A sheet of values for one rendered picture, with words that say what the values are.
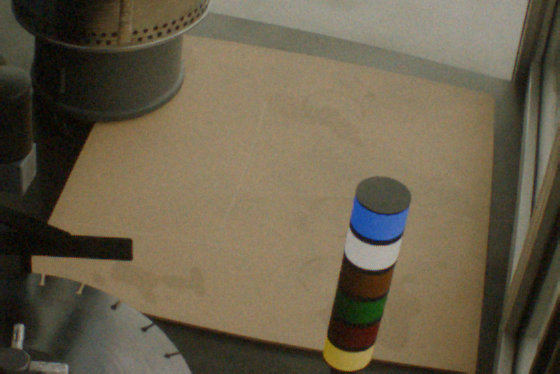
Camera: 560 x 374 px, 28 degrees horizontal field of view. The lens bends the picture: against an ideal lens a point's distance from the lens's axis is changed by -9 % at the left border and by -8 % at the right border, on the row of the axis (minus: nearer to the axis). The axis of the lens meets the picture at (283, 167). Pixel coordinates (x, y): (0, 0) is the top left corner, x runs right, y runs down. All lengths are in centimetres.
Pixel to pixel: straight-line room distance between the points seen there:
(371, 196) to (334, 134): 75
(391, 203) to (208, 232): 59
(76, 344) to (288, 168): 62
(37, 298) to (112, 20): 52
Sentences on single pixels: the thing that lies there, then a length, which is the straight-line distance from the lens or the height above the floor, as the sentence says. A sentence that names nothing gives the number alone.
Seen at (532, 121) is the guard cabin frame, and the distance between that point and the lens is 175.
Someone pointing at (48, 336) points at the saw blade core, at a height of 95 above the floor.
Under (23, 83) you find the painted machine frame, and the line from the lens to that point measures 110.
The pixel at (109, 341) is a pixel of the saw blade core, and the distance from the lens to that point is 109.
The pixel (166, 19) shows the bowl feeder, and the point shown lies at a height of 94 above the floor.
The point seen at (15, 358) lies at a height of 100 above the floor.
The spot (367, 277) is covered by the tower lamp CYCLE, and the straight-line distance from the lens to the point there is 98.
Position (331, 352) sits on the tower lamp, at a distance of 105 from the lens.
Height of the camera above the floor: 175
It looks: 38 degrees down
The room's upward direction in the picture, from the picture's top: 8 degrees clockwise
